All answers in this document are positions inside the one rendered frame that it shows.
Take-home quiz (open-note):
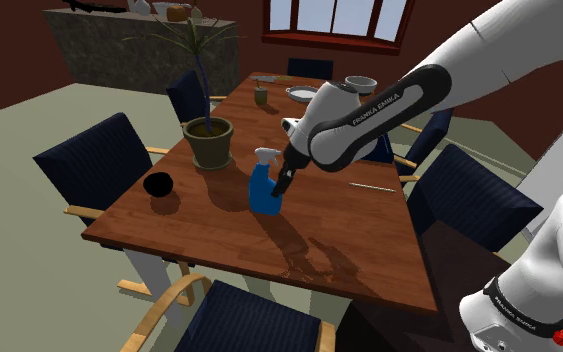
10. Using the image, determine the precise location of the wooden dining table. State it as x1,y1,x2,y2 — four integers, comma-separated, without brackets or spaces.
80,71,440,329

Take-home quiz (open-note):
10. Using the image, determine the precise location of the pale thin stick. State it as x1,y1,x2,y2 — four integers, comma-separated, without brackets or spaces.
348,182,398,194

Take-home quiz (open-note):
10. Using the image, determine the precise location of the red-framed window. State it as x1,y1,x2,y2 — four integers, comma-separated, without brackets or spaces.
260,0,416,56

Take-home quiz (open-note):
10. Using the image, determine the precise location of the dark blue wooden-armed chair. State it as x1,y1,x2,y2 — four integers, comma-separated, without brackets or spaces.
286,57,335,81
165,68,228,126
398,143,545,254
391,107,455,178
32,111,171,228
116,272,337,352

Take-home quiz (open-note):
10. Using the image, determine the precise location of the blue spray bottle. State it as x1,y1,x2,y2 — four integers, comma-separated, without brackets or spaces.
248,147,285,217

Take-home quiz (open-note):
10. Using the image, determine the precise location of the black bowl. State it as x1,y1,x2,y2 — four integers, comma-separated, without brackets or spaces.
142,171,175,199

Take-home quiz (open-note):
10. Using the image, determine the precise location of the stone grey sideboard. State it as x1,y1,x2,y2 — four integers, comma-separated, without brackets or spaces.
42,0,242,97

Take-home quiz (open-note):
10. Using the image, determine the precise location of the white plate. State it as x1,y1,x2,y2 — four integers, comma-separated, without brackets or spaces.
285,85,321,104

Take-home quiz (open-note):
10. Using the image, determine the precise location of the white bowl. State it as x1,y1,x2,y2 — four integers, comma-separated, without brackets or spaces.
343,74,379,97

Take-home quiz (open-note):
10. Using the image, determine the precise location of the dark robot stand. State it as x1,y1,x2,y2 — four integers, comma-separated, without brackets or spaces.
334,220,512,352

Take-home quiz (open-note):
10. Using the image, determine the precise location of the potted plant in brown pot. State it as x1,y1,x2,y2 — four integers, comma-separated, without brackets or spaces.
121,16,246,171

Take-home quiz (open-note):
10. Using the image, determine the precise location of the kitchen knife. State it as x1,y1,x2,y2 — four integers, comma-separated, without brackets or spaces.
250,74,295,85

